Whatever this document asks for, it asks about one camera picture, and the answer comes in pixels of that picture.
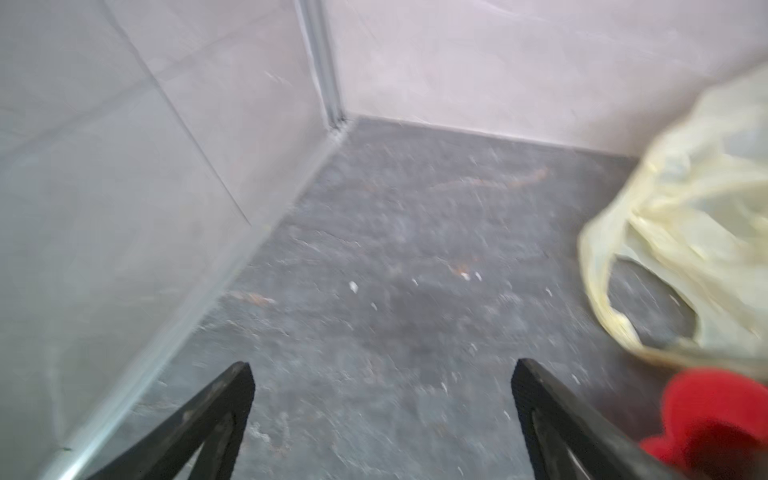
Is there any cream plastic bag fruit print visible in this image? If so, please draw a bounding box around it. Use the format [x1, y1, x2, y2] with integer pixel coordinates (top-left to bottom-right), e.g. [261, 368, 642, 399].
[578, 68, 767, 380]

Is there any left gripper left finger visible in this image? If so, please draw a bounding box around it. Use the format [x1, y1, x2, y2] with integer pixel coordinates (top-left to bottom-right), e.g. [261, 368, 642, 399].
[91, 362, 255, 479]

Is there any red flower-shaped plastic plate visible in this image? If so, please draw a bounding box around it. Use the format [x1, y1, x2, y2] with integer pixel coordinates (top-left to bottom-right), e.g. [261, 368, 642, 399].
[640, 369, 767, 479]

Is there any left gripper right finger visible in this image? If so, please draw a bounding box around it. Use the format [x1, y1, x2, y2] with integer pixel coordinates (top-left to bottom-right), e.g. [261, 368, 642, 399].
[511, 358, 684, 480]

